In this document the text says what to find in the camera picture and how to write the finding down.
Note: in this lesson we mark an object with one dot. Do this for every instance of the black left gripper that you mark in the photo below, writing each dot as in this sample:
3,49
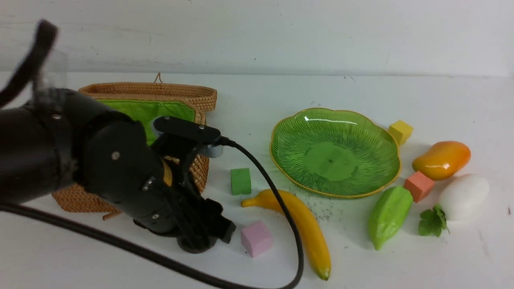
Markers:
168,204

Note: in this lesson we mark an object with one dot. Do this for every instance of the green toy chayote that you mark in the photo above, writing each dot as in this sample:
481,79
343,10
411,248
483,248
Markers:
388,215

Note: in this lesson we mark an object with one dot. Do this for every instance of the white toy radish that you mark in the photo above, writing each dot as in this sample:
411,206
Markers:
460,199

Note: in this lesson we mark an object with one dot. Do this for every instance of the wooden basket toggle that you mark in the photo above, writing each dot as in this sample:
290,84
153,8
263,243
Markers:
110,215

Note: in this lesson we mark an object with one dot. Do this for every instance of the pink foam cube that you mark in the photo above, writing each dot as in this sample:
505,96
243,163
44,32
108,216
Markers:
256,238

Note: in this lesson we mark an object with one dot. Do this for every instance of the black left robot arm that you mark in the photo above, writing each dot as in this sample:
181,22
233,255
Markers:
76,139

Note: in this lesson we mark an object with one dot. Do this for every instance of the salmon foam cube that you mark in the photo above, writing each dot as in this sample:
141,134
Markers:
419,186

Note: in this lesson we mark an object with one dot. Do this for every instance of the green fabric basket liner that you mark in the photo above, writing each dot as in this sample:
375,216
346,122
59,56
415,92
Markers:
146,111

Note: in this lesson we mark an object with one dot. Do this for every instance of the yellow foam cube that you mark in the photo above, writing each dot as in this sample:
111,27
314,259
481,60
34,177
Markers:
401,131

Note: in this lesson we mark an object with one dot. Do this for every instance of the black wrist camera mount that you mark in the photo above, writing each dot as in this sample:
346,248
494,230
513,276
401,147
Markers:
180,141

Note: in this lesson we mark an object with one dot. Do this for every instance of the woven rattan basket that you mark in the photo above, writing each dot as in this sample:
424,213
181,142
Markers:
76,199

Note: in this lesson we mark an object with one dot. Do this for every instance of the yellow toy banana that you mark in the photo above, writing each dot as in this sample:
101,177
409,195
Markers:
312,237

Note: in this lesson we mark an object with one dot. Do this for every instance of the green foam cube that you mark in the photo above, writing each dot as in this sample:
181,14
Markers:
240,181

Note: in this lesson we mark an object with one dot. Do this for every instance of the green glass leaf plate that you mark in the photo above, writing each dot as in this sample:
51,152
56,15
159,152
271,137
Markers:
338,154

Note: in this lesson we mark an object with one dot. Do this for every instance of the woven rattan basket lid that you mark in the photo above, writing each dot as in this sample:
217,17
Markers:
201,97

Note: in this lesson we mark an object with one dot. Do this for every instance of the orange yellow toy mango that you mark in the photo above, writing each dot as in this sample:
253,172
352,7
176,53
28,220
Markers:
442,160

